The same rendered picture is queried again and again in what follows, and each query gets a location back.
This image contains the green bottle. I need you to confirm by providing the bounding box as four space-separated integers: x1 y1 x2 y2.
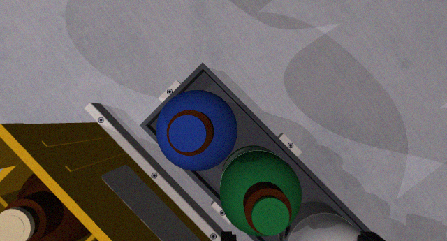
219 145 302 237

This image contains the dark grey tray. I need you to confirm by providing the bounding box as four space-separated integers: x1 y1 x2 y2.
143 67 371 232

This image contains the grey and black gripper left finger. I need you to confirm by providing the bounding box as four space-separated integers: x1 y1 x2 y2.
221 231 237 241

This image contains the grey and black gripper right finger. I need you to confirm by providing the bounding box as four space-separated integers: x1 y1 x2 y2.
357 232 385 241

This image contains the white bottle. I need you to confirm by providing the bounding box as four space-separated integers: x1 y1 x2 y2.
277 198 361 241

